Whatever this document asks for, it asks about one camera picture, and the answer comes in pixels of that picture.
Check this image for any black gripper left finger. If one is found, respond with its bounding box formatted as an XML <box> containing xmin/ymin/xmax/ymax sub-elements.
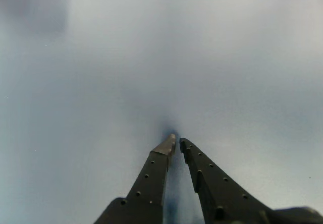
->
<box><xmin>93</xmin><ymin>133</ymin><xmax>177</xmax><ymax>224</ymax></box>

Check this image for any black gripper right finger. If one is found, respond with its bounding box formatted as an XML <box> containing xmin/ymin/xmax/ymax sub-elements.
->
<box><xmin>179</xmin><ymin>137</ymin><xmax>274</xmax><ymax>224</ymax></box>

